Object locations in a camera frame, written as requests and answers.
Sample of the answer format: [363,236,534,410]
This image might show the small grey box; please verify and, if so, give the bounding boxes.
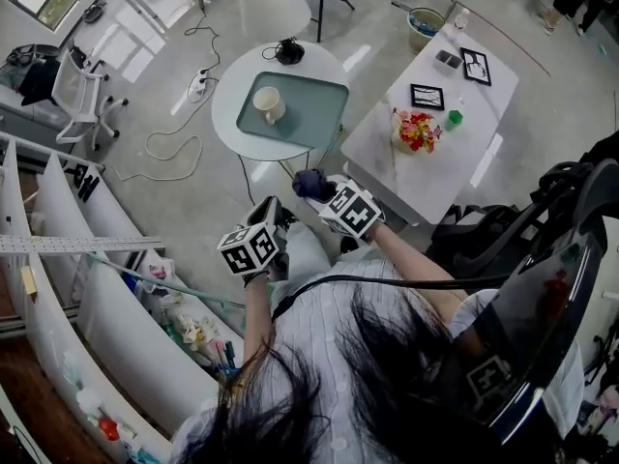
[433,48,463,73]

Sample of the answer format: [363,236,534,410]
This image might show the white metal shelf unit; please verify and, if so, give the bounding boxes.
[0,130,243,464]

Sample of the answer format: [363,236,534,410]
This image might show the person's right forearm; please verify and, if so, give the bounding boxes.
[369,222,468,321]

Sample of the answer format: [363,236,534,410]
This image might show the white printed bag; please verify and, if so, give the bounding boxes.
[139,256,176,285]

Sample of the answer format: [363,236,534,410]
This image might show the dark blue-grey cloth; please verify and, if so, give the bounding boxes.
[291,167,338,202]

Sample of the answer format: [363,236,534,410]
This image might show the person's left forearm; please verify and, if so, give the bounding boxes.
[241,273,279,372]

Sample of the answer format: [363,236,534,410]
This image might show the white power strip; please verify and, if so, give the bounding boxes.
[188,68,211,103]

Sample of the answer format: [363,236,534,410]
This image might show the grey office desk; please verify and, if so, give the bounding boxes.
[0,84,65,140]

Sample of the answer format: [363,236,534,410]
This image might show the person's left black shoe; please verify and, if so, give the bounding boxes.
[278,204,299,234]

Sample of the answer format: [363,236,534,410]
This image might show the black ergonomic chair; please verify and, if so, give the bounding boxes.
[427,132,606,285]

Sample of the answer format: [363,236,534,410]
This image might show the round white side table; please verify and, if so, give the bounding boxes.
[211,40,347,184]

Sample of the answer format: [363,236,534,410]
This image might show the blue tool bundle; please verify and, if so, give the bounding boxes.
[215,340,241,382]

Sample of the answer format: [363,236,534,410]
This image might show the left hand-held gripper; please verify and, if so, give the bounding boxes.
[216,195,291,282]

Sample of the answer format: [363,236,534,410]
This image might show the green rectangular tray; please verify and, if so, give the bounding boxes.
[235,71,351,152]

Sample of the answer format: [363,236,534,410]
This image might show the black picture frame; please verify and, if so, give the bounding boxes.
[459,46,493,88]
[409,83,446,112]

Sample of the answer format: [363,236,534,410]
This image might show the wicker waste basket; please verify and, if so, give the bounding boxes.
[407,7,447,55]

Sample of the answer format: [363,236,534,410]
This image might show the green broom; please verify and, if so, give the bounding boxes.
[86,251,249,309]

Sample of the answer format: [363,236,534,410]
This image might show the pale artificial flowers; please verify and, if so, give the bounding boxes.
[173,311,217,355]

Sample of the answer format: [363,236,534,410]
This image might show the white marble table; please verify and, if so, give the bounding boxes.
[340,22,521,227]

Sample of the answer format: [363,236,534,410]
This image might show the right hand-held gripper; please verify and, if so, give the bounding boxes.
[303,173,387,240]

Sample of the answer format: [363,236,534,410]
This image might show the person's light trousers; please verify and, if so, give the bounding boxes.
[283,219,340,285]

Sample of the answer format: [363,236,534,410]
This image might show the white mesh office chair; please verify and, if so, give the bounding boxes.
[50,48,130,152]

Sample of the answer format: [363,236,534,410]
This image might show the white shade table lamp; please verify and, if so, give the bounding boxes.
[238,0,313,67]

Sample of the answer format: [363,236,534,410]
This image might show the cream white cup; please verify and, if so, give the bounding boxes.
[252,86,288,127]

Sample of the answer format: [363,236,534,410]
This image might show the black headset cable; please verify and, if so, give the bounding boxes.
[270,274,510,324]

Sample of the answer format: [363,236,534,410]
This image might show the black floor cable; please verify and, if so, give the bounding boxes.
[183,0,255,208]

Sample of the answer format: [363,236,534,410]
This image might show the red yellow flower pot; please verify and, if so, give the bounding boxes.
[391,107,444,156]

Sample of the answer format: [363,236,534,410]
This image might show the black jacket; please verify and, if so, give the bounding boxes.
[18,58,62,106]

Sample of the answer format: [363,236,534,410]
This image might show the small wooden block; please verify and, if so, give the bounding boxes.
[19,265,40,300]

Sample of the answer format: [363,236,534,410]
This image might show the person's striped shirt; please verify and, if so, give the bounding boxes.
[168,253,494,464]

